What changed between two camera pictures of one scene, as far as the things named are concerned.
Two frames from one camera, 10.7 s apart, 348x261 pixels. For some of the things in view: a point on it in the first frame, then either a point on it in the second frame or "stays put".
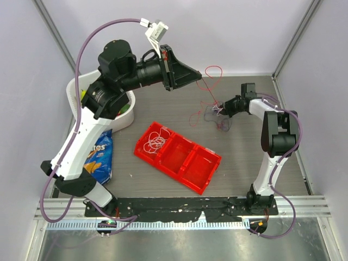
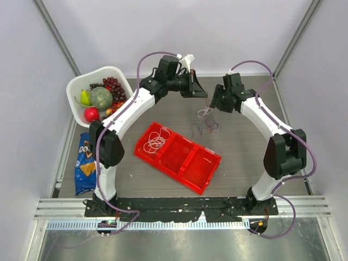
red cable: (218, 81) to (173, 155)
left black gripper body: (169, 78) to (188, 88)
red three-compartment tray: (194, 165) stays put
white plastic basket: (120, 120) stays put
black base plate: (182, 209) stays put
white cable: (156, 140) stays put
